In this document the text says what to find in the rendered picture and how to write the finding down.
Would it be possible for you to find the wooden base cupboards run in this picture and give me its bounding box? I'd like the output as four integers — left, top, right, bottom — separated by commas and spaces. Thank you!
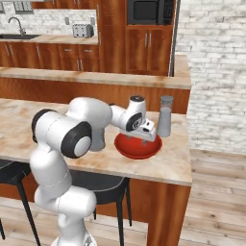
0, 41, 101, 73

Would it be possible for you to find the wooden kitchen island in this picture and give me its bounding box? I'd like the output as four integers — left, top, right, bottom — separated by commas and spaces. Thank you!
0, 53, 194, 246

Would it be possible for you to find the black stool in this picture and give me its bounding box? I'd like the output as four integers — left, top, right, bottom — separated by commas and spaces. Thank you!
68, 169, 134, 246
0, 159, 43, 246

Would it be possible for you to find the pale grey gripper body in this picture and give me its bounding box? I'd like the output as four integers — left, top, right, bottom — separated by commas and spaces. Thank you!
120, 127, 158, 143

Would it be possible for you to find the tall wooden cupboard unit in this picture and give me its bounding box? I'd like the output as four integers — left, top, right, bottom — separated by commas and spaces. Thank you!
95, 0, 177, 77

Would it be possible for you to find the dark sink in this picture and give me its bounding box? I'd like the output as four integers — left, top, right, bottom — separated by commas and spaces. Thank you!
0, 33, 41, 41

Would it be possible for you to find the grey shaker bottle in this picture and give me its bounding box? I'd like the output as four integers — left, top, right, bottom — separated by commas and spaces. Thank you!
156, 95, 175, 138

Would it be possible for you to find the silver tap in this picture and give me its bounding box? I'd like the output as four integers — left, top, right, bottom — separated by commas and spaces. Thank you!
7, 16, 27, 37

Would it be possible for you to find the black microwave oven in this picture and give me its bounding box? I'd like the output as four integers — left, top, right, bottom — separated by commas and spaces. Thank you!
126, 0, 176, 27

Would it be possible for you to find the glass cup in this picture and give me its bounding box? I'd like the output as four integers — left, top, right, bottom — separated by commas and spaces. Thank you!
88, 127, 107, 153

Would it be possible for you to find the silver toaster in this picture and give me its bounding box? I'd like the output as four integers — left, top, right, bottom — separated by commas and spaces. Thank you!
71, 23, 95, 39

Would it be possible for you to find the wooden wall cupboards run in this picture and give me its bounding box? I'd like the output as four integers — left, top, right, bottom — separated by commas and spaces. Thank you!
31, 0, 98, 11

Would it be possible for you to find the red bowl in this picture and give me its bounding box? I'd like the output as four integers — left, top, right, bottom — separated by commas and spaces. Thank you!
113, 132, 163, 160

